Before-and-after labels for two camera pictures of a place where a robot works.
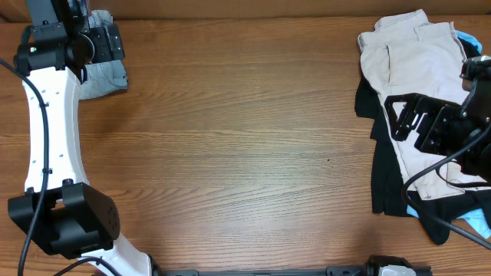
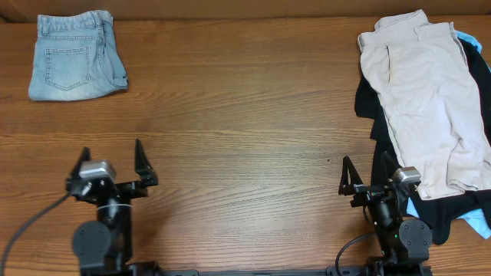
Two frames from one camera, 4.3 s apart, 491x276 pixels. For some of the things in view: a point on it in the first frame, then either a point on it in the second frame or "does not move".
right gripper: (438, 113) -> (366, 192)
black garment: (388, 176) does not move
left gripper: (99, 36) -> (143, 167)
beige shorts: (408, 54) does not move
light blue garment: (479, 217) does not move
